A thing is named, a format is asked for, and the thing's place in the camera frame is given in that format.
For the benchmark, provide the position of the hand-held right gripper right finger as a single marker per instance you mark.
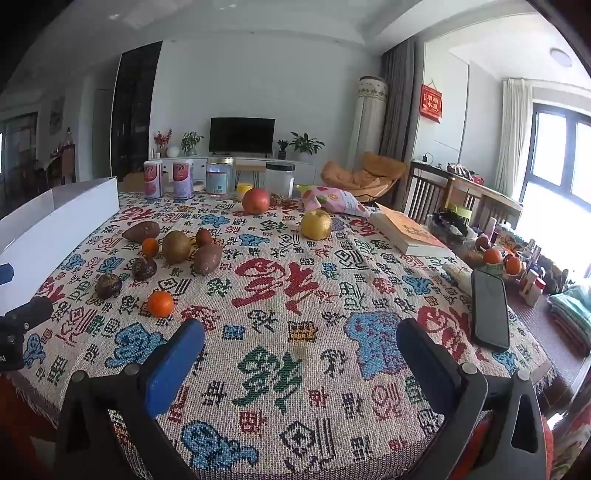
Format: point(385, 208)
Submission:
point(427, 364)

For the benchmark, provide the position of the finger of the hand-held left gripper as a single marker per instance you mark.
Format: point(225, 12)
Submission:
point(5, 274)

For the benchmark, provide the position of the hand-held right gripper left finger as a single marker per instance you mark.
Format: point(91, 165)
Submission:
point(173, 364)

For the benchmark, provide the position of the small orange tangerine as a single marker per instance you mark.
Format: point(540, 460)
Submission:
point(150, 247)
point(160, 304)

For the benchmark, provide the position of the white cardboard box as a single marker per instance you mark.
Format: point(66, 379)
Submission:
point(55, 221)

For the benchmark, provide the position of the dark brown wrinkled fruit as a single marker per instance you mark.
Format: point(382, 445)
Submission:
point(144, 269)
point(108, 285)

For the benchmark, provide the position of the short brown sweet potato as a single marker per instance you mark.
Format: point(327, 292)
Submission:
point(207, 259)

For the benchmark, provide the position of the olive brown kiwi fruit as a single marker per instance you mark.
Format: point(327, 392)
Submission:
point(176, 247)

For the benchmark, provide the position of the reddish brown round fruit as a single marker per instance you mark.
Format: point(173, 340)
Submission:
point(203, 237)

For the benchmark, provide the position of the yellow apple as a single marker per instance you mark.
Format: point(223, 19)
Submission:
point(316, 225)

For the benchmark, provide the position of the red apple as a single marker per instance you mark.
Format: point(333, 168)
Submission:
point(256, 201)

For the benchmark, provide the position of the black smartphone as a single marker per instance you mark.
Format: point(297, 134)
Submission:
point(490, 309)

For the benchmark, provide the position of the wooden dining chair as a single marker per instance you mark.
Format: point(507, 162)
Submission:
point(64, 164)

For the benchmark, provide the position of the orange tangerine in basket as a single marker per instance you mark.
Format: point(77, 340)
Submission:
point(513, 265)
point(493, 255)

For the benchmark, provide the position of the orange cover book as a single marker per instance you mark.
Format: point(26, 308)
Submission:
point(411, 233)

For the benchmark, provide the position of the dark red basket fruit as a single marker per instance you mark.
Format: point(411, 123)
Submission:
point(483, 241)

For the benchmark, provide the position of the long purple sweet potato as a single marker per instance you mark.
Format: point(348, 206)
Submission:
point(141, 231)

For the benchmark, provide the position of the printed woven tablecloth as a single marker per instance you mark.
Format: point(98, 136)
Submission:
point(295, 286)

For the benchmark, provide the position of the folded towel stack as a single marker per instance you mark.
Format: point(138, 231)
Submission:
point(572, 318)

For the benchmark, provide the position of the floral seat cushion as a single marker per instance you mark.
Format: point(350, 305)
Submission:
point(572, 443)

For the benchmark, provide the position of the pink label tin can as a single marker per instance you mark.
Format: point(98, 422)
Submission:
point(183, 180)
point(153, 181)

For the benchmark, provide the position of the dark wooden chair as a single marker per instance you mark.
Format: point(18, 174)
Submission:
point(422, 189)

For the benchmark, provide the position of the wooden side table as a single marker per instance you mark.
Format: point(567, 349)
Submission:
point(489, 191)

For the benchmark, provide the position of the pink snack bag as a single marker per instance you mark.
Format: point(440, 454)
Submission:
point(339, 199)

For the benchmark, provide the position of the small yellow lid container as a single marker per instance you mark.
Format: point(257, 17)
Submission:
point(244, 190)

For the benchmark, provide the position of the blue label clear jar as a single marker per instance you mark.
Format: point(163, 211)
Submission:
point(219, 177)

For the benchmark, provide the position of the orange lounge chair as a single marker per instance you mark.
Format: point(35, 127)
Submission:
point(364, 177)

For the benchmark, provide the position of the dark display cabinet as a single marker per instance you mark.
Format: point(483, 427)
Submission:
point(134, 115)

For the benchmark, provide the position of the white globe lamp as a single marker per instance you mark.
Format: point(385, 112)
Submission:
point(172, 151)

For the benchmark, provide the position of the red flower vase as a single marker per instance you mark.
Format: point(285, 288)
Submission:
point(162, 138)

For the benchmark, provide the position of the black lid clear jar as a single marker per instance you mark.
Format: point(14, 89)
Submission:
point(280, 181)

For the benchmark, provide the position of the small wooden top table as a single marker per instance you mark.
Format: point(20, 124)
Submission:
point(251, 166)

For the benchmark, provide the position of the green potted plant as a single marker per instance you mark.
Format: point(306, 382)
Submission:
point(191, 141)

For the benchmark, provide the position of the white television cabinet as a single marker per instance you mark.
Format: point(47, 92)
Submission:
point(304, 168)

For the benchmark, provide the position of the black television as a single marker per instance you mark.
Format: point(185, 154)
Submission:
point(242, 135)

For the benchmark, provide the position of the small dark pot plant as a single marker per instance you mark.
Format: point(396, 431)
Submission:
point(282, 150)

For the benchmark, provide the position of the white curtain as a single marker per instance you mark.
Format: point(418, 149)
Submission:
point(512, 134)

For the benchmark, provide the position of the covered standing air conditioner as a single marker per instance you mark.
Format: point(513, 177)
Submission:
point(367, 120)

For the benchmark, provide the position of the large leafy potted plant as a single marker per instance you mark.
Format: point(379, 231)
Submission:
point(305, 143)

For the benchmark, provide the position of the grey curtain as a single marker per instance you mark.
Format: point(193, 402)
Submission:
point(399, 101)

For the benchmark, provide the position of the round ceiling lamp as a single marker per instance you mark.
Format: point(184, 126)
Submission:
point(561, 57)

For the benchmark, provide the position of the dark frame window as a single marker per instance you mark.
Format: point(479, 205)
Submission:
point(558, 152)

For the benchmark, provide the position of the red wall hanging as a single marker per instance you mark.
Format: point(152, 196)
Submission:
point(431, 104)

